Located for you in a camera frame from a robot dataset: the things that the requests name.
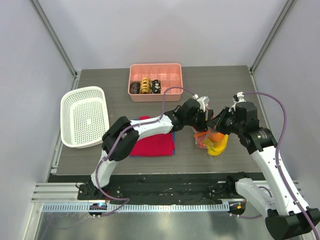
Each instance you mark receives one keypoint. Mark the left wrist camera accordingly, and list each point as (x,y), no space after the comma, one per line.
(203,101)

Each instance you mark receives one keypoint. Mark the black floral rolled item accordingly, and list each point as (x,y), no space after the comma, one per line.
(155,87)

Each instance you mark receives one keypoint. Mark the clear zip top bag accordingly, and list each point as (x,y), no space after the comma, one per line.
(204,134)

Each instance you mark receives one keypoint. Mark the yellow fake banana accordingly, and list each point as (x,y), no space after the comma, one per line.
(215,148)

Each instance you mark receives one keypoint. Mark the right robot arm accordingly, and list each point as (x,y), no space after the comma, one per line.
(285,212)

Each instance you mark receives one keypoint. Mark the blue folded cloth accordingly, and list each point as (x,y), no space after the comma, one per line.
(152,126)

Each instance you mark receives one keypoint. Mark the dark brown rolled item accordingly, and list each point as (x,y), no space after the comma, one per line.
(134,88)

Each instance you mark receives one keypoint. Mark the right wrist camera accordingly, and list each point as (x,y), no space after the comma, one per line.
(238,98)

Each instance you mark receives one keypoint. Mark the orange fake fruit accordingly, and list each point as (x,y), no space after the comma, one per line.
(216,137)

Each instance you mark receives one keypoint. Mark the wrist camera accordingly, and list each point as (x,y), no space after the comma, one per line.
(238,98)
(203,101)

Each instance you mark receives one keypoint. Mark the red folded shirt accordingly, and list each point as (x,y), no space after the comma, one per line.
(160,145)

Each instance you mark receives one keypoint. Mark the yellow patterned rolled item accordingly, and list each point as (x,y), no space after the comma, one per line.
(145,86)

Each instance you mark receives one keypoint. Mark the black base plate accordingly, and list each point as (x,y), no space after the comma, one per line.
(168,189)

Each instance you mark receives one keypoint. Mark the red fake fruit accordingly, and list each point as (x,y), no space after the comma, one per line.
(199,142)

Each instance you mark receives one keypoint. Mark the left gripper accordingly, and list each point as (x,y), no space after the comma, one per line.
(203,127)

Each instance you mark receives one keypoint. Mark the white perforated plastic basket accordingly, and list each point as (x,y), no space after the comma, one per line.
(83,117)

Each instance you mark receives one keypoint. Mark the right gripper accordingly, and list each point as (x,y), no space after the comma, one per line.
(221,121)

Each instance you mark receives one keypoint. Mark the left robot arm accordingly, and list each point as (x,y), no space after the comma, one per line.
(119,141)

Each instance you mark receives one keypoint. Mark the pink divided plastic tray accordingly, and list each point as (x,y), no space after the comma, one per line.
(169,76)

